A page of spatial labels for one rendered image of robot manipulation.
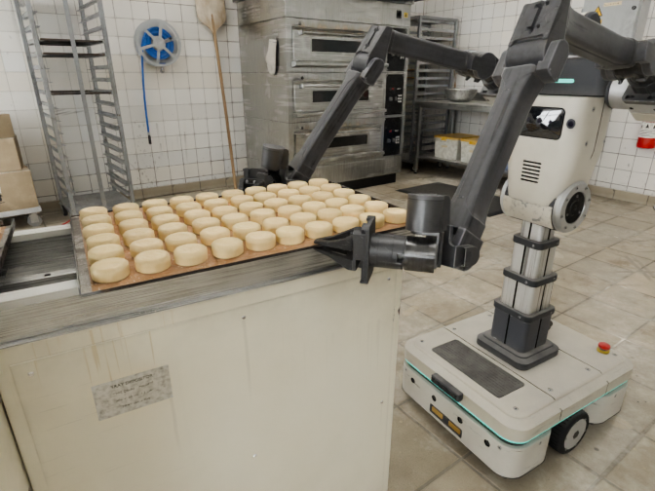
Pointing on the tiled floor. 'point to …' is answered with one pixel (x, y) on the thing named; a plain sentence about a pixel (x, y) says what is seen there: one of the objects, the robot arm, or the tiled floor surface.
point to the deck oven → (323, 84)
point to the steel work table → (449, 123)
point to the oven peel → (214, 11)
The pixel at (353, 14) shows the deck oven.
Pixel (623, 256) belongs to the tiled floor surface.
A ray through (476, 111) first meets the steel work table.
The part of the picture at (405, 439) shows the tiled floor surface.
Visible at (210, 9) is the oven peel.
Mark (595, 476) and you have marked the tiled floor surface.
